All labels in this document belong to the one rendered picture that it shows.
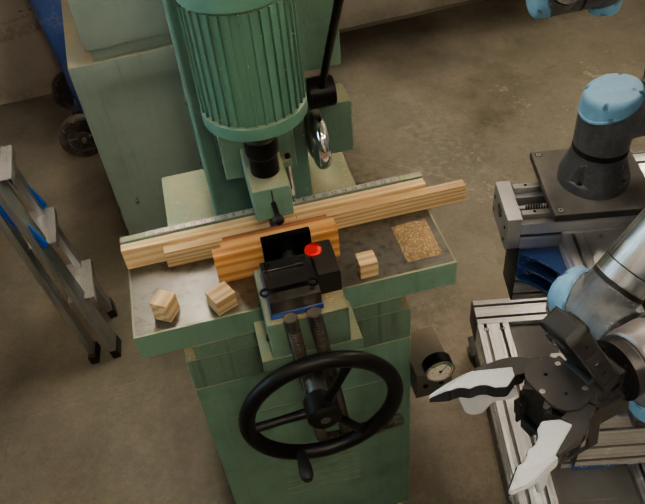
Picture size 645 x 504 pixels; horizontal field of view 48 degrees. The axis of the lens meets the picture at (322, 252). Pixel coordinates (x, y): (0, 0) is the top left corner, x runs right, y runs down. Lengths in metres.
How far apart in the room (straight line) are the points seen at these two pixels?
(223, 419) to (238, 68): 0.76
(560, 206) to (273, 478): 0.90
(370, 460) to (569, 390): 1.10
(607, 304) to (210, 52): 0.65
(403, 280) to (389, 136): 1.88
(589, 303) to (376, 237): 0.54
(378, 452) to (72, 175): 2.00
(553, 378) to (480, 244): 1.92
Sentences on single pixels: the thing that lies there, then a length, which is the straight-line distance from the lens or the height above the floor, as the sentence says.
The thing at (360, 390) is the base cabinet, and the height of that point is 0.57.
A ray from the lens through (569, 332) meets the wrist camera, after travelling 0.73.
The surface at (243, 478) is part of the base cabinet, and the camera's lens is 1.77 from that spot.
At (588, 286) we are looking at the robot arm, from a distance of 0.99.
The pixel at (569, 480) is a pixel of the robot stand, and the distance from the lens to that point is 1.93.
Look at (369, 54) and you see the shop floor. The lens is 3.76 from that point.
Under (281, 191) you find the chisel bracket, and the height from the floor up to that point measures 1.06.
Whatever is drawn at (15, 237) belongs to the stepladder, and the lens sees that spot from 2.15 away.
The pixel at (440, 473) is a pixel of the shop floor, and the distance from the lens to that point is 2.13.
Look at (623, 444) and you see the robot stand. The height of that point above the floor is 0.65.
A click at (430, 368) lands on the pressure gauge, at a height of 0.68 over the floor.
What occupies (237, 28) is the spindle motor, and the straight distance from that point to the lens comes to 1.07.
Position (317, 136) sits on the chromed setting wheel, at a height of 1.06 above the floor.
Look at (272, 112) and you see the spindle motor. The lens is 1.15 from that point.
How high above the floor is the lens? 1.88
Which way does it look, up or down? 45 degrees down
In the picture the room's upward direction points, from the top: 6 degrees counter-clockwise
